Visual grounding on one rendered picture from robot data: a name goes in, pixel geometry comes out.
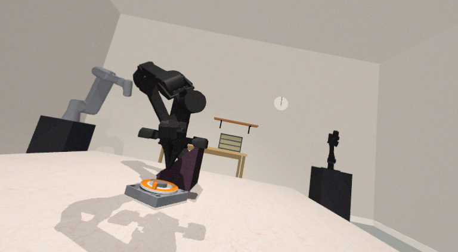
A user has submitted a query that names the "orange round plate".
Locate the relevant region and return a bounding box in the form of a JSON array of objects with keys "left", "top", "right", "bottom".
[{"left": 140, "top": 179, "right": 178, "bottom": 194}]

